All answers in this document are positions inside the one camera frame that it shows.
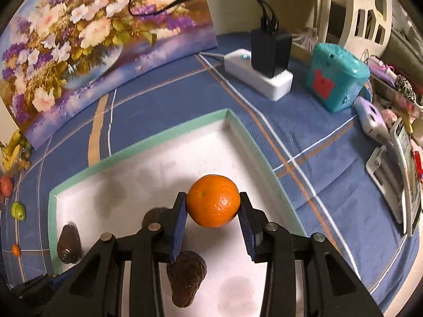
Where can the glass fruit plate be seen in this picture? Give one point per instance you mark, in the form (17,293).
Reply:
(23,164)

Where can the teal plastic box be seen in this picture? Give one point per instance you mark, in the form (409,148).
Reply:
(333,72)

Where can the black charger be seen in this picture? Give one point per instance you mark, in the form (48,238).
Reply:
(267,51)

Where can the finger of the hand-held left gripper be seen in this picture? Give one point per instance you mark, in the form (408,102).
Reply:
(36,286)

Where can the white tray with teal rim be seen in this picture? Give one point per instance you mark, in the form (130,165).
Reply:
(142,171)

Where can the smooth dark avocado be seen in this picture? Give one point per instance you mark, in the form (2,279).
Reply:
(68,244)

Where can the clear plastic bag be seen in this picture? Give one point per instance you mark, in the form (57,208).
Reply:
(305,39)

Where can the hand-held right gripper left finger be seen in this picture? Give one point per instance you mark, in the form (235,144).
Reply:
(178,226)

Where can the bumpy dark avocado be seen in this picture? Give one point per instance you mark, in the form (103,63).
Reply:
(186,279)

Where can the grey white flat device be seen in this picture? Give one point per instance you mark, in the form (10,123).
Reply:
(386,181)

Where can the white lattice chair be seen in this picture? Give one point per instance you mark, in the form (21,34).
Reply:
(348,13)

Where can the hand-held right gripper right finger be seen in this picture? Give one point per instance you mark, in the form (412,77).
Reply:
(246,232)

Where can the leopard print item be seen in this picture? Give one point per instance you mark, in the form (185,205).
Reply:
(405,87)

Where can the large orange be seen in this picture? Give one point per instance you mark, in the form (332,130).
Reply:
(213,201)

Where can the small orange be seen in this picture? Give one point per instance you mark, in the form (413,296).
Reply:
(16,250)

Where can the white power strip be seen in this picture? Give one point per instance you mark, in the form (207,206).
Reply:
(271,86)

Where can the green round fruit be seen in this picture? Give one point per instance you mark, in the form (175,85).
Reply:
(18,210)

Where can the red peach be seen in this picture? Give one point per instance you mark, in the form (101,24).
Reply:
(6,186)

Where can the yellow banana bunch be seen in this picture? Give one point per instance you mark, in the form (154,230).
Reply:
(11,152)

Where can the flower painting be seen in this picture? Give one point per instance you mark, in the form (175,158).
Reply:
(82,39)

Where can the white lilac handheld device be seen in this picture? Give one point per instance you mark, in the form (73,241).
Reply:
(371,119)

